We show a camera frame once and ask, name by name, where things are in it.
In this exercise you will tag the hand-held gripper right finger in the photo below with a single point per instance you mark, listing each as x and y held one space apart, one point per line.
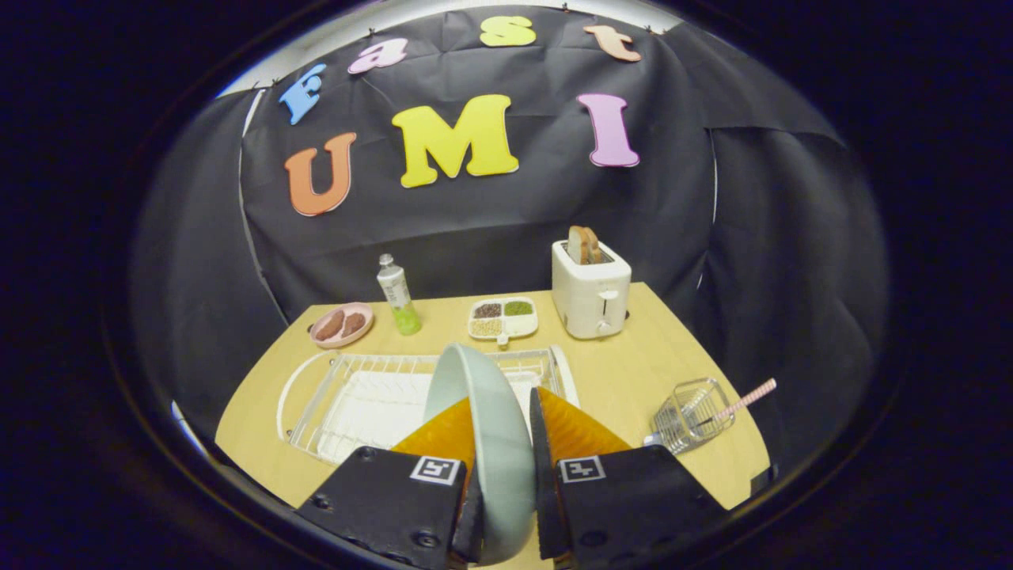
625 507

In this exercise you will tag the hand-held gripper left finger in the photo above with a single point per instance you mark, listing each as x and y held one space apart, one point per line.
380 507

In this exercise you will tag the pale green plate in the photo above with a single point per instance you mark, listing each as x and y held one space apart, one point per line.
498 443

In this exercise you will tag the small pink plate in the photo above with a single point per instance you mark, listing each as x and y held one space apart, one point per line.
320 339

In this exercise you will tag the brown meat piece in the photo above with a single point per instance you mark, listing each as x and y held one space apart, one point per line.
330 325
353 323

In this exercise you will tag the clear bottle with green liquid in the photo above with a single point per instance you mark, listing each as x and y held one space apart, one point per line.
400 297

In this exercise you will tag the white toaster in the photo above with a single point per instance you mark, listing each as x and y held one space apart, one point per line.
589 297

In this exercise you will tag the white divided tray with grains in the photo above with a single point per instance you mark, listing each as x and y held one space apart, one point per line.
503 317

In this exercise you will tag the brown bread slice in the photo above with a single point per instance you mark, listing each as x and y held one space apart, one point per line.
584 244

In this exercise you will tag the black backdrop cloth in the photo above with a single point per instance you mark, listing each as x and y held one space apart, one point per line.
554 214

